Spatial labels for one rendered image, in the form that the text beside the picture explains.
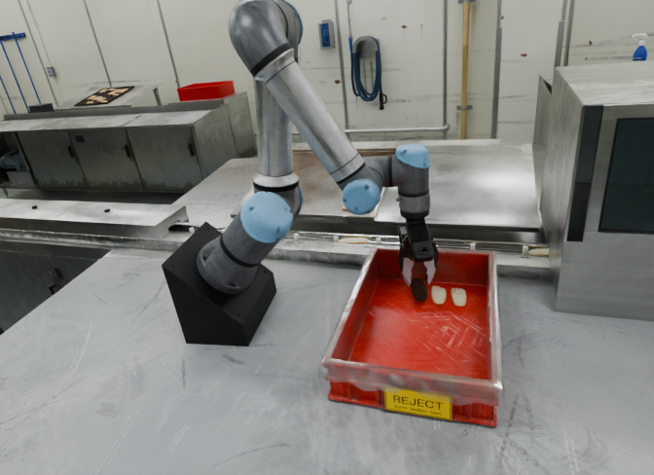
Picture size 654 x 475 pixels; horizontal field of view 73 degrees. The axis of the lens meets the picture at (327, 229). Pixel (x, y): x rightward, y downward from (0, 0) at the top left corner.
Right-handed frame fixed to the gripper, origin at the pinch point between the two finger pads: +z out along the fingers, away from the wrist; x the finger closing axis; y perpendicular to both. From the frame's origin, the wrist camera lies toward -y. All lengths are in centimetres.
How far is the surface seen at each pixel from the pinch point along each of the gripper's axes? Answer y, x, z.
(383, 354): -20.9, 12.2, 4.0
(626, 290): -16.4, -42.1, -2.7
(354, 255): 19.0, 15.3, 0.5
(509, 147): 69, -50, -11
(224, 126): 334, 120, 16
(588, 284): -13.9, -35.2, -3.5
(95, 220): 55, 109, -7
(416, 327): -12.8, 3.5, 4.0
